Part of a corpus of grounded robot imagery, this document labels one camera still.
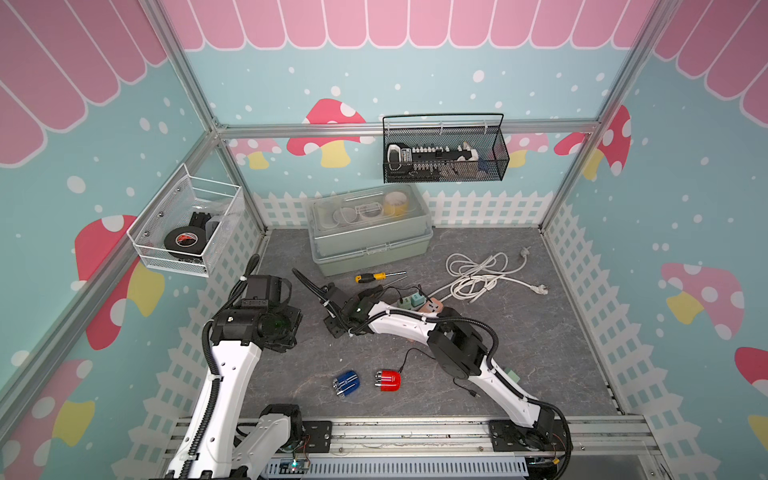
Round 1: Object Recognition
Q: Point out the blue shaver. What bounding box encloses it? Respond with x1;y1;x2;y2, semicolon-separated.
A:
332;370;360;397

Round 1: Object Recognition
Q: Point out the teal charger adapter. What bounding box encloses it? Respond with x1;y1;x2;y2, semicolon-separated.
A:
410;293;427;310

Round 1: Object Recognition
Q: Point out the black cable with plug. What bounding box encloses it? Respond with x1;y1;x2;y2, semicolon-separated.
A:
395;346;481;399

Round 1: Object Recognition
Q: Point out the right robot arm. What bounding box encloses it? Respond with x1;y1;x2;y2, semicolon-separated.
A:
292;268;573;479

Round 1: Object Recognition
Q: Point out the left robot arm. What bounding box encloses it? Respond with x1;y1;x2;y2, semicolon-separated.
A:
163;254;307;479

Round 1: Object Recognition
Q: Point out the red electric shaver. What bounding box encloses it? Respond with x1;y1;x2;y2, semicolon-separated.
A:
374;370;402;392

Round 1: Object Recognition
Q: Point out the green plastic storage box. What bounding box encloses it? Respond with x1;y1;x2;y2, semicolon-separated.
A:
305;184;433;276

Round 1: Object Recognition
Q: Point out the orange power strip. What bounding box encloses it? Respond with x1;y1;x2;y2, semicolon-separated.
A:
418;298;444;314

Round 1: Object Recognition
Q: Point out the yellow tape roll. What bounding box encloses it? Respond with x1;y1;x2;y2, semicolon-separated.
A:
383;191;410;218

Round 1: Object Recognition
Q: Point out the black tape roll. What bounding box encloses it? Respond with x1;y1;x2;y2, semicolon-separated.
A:
163;226;207;261

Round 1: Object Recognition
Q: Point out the black power strip in basket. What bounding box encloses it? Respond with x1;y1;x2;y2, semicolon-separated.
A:
385;143;480;176

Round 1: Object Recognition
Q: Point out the yellow handled screwdriver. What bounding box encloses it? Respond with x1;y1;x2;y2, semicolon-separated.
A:
354;271;407;284

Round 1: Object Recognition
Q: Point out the white coiled power cable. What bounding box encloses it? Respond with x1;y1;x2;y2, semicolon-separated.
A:
424;247;548;302

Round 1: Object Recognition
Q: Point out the clear acrylic wall bin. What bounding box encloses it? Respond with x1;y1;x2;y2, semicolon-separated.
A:
127;165;245;278

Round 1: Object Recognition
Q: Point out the black wire mesh basket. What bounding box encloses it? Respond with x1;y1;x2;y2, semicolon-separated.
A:
381;113;510;183

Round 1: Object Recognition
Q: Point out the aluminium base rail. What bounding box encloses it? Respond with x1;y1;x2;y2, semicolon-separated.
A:
190;414;673;479

